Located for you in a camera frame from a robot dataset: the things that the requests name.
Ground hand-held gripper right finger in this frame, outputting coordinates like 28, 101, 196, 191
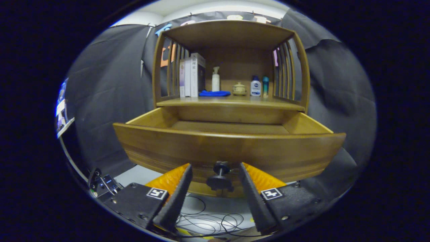
238, 162, 331, 235

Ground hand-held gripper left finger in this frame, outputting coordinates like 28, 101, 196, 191
107, 163, 194, 232

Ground black drawer knob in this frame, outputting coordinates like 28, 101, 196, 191
206, 161, 234, 193

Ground wooden drawer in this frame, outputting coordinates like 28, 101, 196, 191
113, 107, 346, 197

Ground wooden countertop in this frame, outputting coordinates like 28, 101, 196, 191
156, 96, 306, 112

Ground wooden cabinet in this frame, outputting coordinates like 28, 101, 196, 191
153, 19, 310, 199

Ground black electronic device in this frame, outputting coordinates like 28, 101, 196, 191
88, 168, 123, 199

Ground white lotion bottle blue cap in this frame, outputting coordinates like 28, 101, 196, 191
250, 75, 262, 97

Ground beige lidded teacup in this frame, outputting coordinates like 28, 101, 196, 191
232, 82, 247, 96

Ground blue folded cloth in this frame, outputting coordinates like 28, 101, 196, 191
199, 90, 231, 97

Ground pale purple book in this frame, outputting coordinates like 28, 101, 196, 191
179, 59, 186, 98

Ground thin white book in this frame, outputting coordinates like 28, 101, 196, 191
184, 57, 192, 98

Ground thick white and black book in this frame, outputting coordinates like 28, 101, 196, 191
190, 52, 206, 98

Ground cluttered white stand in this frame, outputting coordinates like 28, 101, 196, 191
55, 79, 75, 138

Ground black floor cables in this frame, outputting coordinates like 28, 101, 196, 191
175, 195, 252, 237

